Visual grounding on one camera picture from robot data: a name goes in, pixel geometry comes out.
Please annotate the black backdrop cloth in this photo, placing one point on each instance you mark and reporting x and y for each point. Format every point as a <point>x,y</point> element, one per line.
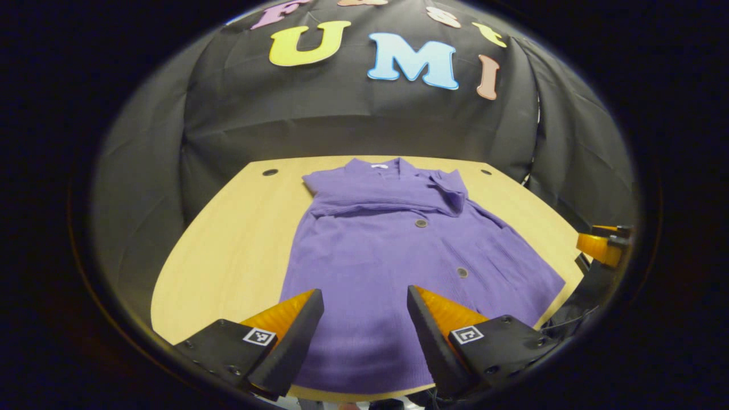
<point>342,119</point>

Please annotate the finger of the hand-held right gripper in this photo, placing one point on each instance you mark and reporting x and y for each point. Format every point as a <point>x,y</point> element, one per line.
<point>612,230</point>
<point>595,249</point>

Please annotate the purple knit cardigan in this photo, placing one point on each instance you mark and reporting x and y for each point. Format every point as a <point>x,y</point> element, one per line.
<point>387,256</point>

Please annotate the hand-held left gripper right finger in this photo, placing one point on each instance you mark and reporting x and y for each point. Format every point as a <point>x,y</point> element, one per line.
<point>433,347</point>

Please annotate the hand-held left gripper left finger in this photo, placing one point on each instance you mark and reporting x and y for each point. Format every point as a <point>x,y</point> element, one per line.
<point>290,347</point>

